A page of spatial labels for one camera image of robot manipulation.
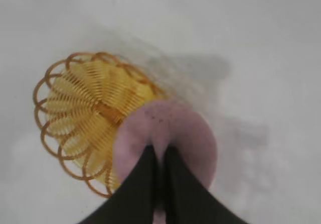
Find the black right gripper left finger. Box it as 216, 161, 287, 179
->
79, 144, 162, 224

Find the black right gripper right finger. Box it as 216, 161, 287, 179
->
162, 145, 252, 224

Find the pink peach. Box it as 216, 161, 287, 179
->
112, 100, 218, 224

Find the yellow woven plastic basket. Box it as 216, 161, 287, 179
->
32, 51, 169, 199

